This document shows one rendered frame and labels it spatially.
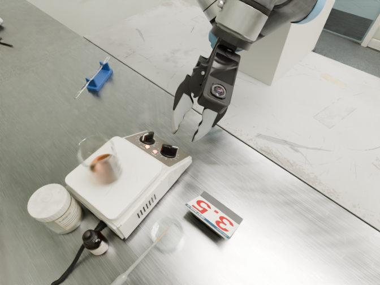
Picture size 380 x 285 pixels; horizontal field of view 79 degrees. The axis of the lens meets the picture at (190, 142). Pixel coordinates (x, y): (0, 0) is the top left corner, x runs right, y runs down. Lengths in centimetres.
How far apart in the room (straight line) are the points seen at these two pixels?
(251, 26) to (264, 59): 30
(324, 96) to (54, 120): 72
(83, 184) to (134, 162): 9
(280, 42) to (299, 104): 17
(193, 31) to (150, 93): 38
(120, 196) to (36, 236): 19
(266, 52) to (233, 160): 32
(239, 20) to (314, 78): 46
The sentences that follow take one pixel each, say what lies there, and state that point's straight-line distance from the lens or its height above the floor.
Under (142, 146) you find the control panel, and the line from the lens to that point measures 46.
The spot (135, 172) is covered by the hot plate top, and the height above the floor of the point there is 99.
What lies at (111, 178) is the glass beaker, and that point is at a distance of 38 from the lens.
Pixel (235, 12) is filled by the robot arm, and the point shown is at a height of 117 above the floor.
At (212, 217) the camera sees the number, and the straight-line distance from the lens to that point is 42.
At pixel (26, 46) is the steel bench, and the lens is 104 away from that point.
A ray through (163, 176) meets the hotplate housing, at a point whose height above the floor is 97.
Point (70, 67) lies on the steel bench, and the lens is 85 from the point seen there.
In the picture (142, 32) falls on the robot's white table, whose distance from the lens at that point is 97.
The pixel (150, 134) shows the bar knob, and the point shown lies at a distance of 48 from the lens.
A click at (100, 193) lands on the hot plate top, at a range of 40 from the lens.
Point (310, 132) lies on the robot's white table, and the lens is 63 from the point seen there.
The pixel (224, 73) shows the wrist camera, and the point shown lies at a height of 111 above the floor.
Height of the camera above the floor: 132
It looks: 52 degrees down
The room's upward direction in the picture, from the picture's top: straight up
